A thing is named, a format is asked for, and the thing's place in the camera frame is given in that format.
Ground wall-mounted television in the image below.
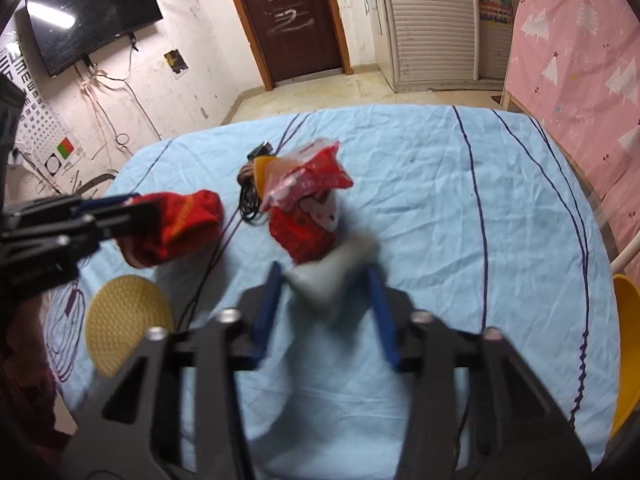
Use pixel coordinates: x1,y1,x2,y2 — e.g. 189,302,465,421
24,0,164,78

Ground red snack packet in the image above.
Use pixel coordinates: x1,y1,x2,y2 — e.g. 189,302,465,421
260,139,354,265

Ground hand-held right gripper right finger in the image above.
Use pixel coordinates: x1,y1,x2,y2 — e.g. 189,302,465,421
365,266,608,480

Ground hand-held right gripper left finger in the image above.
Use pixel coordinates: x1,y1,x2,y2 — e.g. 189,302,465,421
60,261,286,480

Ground white chair back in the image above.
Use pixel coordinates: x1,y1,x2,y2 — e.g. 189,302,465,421
610,220,640,273

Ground pink tree-print curtain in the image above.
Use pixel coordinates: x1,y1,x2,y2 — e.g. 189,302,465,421
502,0,640,241

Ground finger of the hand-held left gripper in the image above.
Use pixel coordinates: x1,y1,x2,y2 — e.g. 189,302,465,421
97,204,162,243
75,193,143,218

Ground yellow round mat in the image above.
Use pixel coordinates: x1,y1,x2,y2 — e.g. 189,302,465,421
84,275,176,378

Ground dark brown door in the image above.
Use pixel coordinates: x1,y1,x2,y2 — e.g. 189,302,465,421
218,0,351,92

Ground yellow plastic chair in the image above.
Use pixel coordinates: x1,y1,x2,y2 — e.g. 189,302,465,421
609,274,640,441

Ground light blue bed sheet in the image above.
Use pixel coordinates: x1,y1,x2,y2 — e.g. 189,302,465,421
42,104,621,476

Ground eye chart poster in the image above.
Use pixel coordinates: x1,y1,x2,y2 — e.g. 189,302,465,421
0,42,83,181

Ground white wall cables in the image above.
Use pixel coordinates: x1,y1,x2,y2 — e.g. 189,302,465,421
75,35,163,161

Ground orange plastic piece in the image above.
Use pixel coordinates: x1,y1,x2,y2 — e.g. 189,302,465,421
252,156,278,196

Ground broken wall socket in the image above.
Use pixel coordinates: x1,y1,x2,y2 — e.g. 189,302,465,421
164,49,188,75

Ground light grey sock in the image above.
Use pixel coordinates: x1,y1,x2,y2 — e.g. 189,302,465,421
285,234,382,311

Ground red sock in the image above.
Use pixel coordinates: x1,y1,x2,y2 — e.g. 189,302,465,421
116,190,224,268

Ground grey metal chair frame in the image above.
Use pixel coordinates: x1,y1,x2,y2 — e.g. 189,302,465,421
75,172,118,196

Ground person's left forearm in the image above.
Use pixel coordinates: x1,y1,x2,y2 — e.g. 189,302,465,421
0,285,71,461

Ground white slatted wardrobe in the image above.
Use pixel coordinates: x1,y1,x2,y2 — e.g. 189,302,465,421
372,0,531,93

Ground black cable bundle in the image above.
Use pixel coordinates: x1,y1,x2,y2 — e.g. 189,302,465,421
237,142,273,226

